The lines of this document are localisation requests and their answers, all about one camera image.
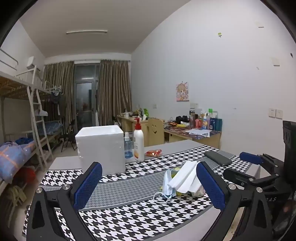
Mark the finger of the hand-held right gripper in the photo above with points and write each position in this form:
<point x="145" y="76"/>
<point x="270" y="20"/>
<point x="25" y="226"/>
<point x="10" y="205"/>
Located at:
<point x="251" y="157"/>
<point x="238" y="177"/>

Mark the white hanging pouch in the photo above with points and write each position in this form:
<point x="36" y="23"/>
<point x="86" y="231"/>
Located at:
<point x="40" y="112"/>

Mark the cartoon wall poster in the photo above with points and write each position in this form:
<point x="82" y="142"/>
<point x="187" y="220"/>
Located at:
<point x="182" y="91"/>

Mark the white papers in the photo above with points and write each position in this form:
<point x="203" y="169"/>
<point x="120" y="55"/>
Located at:
<point x="198" y="132"/>

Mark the clear spray bottle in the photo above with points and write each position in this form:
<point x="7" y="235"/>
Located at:
<point x="128" y="148"/>

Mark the glass balcony door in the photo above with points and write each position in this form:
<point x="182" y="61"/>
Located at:
<point x="84" y="97"/>

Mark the yellowish crumpled cloth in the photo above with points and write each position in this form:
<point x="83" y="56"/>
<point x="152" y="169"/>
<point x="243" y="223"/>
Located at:
<point x="17" y="194"/>

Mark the metal bunk bed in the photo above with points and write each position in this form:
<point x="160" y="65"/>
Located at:
<point x="13" y="80"/>
<point x="46" y="90"/>

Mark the houndstooth table mat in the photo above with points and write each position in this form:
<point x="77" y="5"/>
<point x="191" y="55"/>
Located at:
<point x="129" y="220"/>

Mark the red snack packet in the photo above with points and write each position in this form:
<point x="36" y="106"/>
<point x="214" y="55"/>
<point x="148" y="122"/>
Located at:
<point x="153" y="153"/>

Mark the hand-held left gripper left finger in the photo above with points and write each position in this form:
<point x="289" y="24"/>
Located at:
<point x="89" y="187"/>

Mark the white bed ladder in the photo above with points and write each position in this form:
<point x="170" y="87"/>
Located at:
<point x="34" y="120"/>

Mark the wooden smiley chair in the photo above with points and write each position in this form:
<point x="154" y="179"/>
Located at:
<point x="155" y="132"/>

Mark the wooden desk with printed cover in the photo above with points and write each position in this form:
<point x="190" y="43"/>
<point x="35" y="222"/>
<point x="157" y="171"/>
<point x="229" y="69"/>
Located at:
<point x="215" y="139"/>

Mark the green plastic container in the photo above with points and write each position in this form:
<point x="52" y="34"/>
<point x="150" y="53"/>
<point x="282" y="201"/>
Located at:
<point x="146" y="113"/>

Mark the plain wooden desk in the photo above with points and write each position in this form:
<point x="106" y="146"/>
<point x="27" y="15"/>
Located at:
<point x="126" y="124"/>

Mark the blue checked mattress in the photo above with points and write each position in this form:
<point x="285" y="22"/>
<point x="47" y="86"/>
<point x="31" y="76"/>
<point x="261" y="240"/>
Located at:
<point x="53" y="127"/>

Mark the dark hanging clothes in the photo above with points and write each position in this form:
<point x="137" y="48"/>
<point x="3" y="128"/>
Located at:
<point x="55" y="98"/>

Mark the white foam box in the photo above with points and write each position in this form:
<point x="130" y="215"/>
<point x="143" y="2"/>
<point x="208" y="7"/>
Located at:
<point x="99" y="148"/>

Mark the black headphones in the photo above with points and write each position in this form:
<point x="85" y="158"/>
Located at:
<point x="181" y="119"/>

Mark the black folding chair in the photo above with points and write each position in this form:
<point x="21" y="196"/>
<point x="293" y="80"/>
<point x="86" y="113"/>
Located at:
<point x="72" y="125"/>

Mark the white air conditioner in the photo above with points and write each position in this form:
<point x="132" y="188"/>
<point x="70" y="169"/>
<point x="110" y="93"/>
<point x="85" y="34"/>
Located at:
<point x="31" y="62"/>

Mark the row of toiletry bottles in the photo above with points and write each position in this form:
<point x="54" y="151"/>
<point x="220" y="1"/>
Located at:
<point x="212" y="124"/>

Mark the blue plaid quilt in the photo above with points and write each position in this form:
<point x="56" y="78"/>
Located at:
<point x="13" y="157"/>

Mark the red bag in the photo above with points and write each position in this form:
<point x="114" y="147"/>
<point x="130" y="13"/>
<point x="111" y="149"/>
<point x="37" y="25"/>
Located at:
<point x="27" y="173"/>

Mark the white lotion pump bottle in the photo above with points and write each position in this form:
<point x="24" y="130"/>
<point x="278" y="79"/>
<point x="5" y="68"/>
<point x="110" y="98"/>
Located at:
<point x="138" y="146"/>

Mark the ceiling light tube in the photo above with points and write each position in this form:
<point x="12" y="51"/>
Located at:
<point x="86" y="32"/>

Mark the blue crumpled cloth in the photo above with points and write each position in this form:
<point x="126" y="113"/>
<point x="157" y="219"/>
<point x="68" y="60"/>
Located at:
<point x="24" y="140"/>

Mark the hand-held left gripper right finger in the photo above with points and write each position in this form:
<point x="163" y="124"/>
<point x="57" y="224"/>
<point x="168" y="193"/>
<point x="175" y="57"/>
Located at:
<point x="210" y="185"/>

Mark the brown curtain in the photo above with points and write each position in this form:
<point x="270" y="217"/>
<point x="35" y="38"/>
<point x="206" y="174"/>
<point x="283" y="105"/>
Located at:
<point x="113" y="92"/>
<point x="60" y="92"/>

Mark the blue face mask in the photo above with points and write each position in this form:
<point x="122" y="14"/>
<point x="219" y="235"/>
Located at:
<point x="167" y="185"/>

